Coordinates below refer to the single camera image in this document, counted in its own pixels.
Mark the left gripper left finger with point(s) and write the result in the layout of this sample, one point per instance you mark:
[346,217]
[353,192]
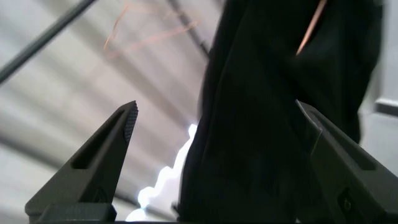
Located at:
[84,186]

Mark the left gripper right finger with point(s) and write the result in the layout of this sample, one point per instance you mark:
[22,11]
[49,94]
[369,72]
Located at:
[357,186]

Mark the black shorts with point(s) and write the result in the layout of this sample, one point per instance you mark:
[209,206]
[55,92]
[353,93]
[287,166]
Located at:
[264,124]

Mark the black clothes rack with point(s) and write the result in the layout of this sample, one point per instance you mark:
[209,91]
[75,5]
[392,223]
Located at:
[31,46]

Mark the white curtain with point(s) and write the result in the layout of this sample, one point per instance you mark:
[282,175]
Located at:
[77,93]

